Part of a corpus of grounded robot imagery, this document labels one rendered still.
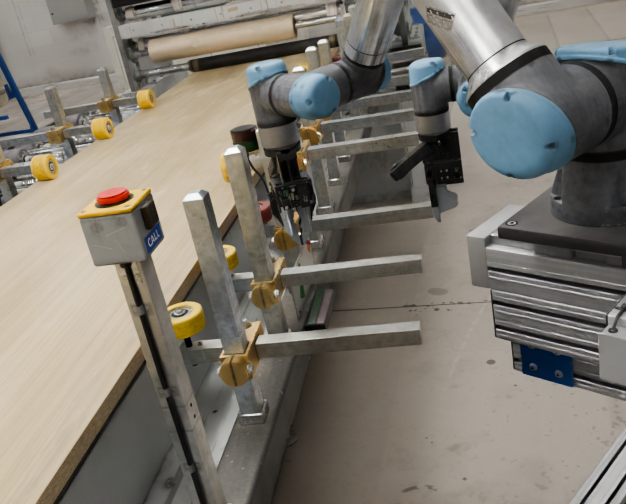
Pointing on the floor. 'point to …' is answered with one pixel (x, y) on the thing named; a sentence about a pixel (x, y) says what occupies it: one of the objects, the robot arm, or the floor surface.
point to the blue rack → (4, 85)
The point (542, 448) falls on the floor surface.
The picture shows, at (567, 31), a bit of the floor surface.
